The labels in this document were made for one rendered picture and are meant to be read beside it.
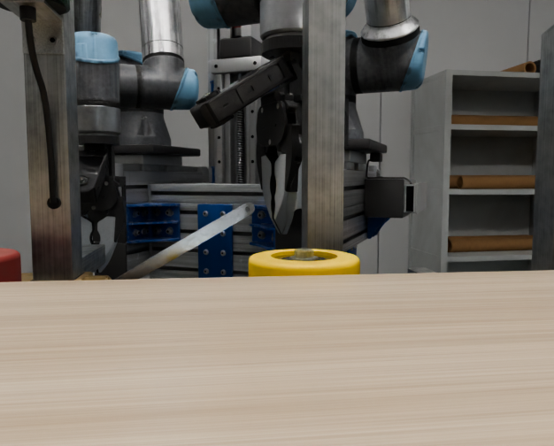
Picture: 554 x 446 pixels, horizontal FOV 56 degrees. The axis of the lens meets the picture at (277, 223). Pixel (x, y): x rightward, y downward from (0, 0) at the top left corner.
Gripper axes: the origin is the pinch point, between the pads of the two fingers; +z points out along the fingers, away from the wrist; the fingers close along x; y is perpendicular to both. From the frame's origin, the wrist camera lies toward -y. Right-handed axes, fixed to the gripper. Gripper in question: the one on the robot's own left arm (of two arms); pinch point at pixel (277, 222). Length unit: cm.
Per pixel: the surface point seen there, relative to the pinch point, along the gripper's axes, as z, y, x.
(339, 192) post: -3.7, 1.2, -10.8
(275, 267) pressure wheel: 0.8, -11.1, -22.1
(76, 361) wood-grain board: 1.1, -24.4, -33.6
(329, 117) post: -10.7, 0.3, -10.5
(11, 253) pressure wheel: 0.5, -26.6, -9.2
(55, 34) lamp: -17.4, -22.6, -2.5
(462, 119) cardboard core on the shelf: -40, 215, 180
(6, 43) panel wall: -79, -29, 277
